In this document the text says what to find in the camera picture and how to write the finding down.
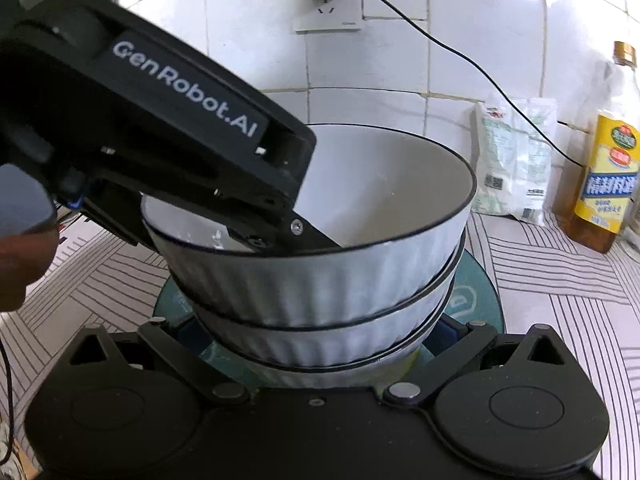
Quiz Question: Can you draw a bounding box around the person's left forearm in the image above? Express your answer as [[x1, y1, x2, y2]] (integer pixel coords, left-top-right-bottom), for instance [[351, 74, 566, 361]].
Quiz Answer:
[[0, 162, 60, 314]]

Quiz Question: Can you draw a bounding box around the white wall socket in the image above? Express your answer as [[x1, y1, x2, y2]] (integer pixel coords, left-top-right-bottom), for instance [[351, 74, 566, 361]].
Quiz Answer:
[[294, 0, 362, 35]]

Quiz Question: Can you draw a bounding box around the dark cable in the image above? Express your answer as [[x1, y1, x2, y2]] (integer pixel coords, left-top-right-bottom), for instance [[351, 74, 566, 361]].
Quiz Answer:
[[0, 345, 17, 467]]

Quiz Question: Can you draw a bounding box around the white powder bag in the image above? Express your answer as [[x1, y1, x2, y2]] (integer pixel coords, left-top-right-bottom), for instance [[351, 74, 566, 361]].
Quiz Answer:
[[510, 97, 559, 226], [470, 102, 527, 217]]

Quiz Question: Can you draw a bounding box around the thin black cable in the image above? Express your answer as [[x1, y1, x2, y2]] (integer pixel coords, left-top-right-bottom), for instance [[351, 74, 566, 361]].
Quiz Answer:
[[330, 0, 585, 167]]

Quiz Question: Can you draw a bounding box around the blue egg print plate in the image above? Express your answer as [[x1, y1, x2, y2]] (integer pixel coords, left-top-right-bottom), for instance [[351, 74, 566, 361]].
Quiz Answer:
[[152, 250, 504, 397]]

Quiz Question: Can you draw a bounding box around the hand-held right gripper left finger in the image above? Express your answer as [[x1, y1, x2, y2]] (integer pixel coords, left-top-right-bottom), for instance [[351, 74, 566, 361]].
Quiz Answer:
[[67, 317, 251, 404]]

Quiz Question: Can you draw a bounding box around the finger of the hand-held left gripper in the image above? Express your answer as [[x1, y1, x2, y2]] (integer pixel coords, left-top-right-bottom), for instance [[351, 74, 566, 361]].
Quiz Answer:
[[227, 212, 344, 256]]

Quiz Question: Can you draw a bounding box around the striped tablecloth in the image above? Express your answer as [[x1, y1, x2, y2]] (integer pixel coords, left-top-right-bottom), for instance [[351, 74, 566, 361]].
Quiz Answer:
[[0, 210, 640, 480]]

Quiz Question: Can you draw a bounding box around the cooking oil bottle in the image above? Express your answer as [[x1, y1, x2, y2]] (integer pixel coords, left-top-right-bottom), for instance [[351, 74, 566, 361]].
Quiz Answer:
[[552, 41, 640, 255]]

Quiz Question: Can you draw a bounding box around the white ribbed bowl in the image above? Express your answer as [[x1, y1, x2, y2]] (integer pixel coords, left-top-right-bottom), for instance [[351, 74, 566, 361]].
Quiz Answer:
[[141, 124, 476, 326], [172, 230, 467, 367], [200, 280, 452, 391]]

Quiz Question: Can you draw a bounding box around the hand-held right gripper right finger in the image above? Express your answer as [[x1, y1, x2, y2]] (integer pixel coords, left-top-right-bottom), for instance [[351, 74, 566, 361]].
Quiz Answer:
[[382, 317, 573, 406]]

